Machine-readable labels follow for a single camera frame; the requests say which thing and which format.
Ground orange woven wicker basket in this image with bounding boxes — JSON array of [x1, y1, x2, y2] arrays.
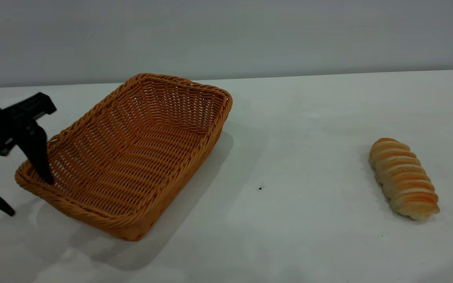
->
[[15, 73, 233, 241]]

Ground striped orange bread roll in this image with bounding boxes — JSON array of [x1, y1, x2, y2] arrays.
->
[[369, 138, 440, 221]]

